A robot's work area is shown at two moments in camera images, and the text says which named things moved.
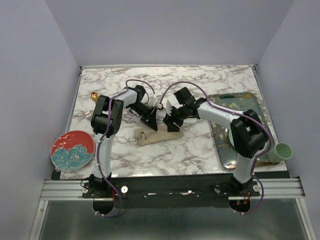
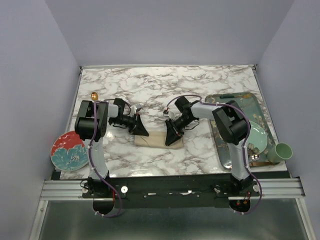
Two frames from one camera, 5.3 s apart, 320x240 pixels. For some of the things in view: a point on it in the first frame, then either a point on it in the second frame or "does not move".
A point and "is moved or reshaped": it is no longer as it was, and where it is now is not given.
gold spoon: [94, 96] does not move
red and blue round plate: [72, 151] does not move
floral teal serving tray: [241, 102] does not move
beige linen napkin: [146, 135] is moved or reshaped
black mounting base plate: [175, 191] does not move
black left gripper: [150, 121] to [139, 129]
